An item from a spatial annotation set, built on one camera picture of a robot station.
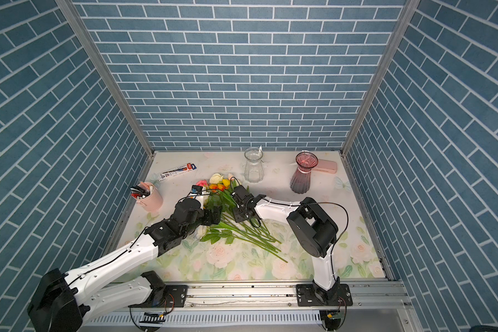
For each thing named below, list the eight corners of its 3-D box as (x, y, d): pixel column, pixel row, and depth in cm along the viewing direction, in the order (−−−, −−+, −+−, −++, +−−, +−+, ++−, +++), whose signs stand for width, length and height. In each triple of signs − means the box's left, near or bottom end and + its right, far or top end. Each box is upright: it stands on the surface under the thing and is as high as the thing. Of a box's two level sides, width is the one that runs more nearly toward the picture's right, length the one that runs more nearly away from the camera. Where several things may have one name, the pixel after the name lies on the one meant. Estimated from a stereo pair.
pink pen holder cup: (138, 212, 97) (125, 199, 88) (145, 195, 103) (134, 181, 94) (159, 212, 97) (149, 199, 88) (165, 196, 104) (156, 181, 94)
